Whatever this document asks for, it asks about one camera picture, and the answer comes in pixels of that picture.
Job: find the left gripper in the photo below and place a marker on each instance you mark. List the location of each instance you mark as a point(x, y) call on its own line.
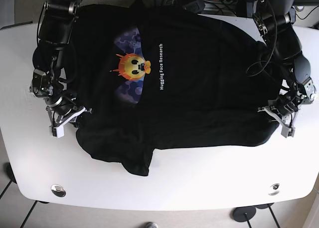
point(286, 107)

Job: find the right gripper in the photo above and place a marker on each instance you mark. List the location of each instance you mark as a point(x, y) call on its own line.
point(62, 105)

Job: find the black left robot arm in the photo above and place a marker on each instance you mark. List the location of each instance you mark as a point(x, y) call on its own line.
point(274, 20)

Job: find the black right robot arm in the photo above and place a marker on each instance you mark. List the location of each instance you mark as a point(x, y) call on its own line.
point(55, 63)

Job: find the left silver table grommet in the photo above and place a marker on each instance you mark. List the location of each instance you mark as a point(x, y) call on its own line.
point(58, 190)

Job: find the silver table grommet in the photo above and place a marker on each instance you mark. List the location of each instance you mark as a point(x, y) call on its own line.
point(274, 189)
point(58, 190)

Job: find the right silver table grommet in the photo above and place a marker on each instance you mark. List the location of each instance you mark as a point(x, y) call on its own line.
point(274, 189)

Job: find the black round stand base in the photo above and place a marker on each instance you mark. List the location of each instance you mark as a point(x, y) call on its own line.
point(243, 214)

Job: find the left grey shoe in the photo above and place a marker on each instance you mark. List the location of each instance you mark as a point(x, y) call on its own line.
point(151, 225)

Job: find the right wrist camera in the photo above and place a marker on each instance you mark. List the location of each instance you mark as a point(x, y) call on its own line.
point(57, 132)

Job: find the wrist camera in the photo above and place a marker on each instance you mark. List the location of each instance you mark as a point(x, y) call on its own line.
point(57, 132)
point(288, 131)

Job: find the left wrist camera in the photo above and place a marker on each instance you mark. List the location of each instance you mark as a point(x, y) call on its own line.
point(288, 131)

